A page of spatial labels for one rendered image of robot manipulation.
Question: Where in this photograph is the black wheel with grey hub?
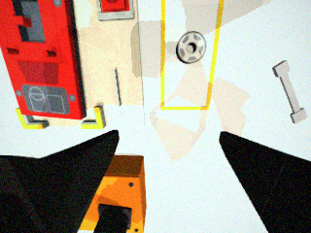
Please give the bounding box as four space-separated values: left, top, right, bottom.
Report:
176 31 207 64

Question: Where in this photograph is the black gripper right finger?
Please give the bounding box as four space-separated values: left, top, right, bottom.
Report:
219 131 311 233

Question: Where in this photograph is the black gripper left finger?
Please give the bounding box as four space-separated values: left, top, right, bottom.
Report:
0 129 120 233

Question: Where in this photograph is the yellow rectangular outline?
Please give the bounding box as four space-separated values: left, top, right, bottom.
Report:
161 0 225 110

